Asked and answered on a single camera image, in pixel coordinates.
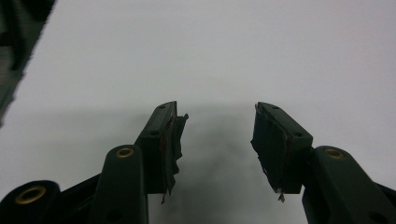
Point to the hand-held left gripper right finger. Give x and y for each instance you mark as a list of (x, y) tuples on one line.
[(280, 146)]

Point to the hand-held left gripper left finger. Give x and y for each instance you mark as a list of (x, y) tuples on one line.
[(152, 146)]

